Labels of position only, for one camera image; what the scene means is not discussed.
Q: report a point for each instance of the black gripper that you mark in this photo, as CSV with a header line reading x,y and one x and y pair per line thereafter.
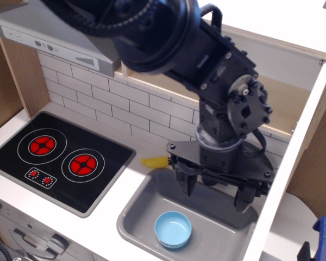
x,y
185,160

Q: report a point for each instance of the white toy microwave door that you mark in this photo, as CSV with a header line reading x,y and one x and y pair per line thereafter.
x,y
301,137

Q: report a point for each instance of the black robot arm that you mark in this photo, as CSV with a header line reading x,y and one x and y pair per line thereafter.
x,y
183,41

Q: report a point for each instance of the dark grey toy faucet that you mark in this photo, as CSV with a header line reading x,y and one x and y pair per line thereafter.
x,y
241,165

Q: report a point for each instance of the grey toy sink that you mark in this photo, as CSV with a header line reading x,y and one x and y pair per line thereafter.
x,y
218,231

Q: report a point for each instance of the yellow toy banana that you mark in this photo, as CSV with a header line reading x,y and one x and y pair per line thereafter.
x,y
155,162

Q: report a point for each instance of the light blue bowl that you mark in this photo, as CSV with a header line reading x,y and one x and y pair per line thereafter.
x,y
173,229

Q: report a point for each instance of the black object bottom right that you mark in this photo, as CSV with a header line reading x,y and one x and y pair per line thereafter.
x,y
304,253

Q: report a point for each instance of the black toy stovetop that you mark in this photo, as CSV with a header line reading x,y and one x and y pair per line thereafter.
x,y
64,163

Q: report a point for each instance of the white toy oven front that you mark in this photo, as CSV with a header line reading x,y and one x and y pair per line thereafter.
x,y
11,218

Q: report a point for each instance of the grey range hood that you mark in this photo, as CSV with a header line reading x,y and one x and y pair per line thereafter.
x,y
32,24

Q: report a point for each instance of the grey oven door handle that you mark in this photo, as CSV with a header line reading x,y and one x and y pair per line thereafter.
x,y
39,248

